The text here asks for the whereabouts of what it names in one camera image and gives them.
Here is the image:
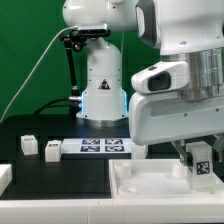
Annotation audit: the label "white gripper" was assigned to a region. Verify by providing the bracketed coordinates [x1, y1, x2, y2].
[129, 92, 224, 167]

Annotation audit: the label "white square table top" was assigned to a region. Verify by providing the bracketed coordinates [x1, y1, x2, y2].
[109, 159, 224, 199]

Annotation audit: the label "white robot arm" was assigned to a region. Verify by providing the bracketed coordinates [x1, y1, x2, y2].
[63, 0, 224, 145]

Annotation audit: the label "white left fence block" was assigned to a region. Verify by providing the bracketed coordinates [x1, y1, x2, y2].
[0, 164, 12, 196]

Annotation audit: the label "white front fence rail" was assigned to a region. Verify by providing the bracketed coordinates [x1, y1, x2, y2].
[0, 198, 224, 224]

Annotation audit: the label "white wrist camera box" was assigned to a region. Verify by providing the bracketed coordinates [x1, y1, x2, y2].
[131, 61, 190, 95]

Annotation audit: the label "black base cables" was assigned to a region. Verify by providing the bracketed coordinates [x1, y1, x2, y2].
[33, 96, 83, 116]

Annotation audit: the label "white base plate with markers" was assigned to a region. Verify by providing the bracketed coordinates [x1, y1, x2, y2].
[61, 138, 133, 154]

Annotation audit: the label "grey camera on mount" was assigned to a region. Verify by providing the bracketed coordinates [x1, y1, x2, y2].
[71, 24, 110, 37]

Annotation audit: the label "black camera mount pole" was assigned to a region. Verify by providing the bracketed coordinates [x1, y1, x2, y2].
[59, 33, 82, 118]

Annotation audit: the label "white camera cable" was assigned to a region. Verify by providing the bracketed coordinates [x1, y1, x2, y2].
[0, 25, 80, 124]

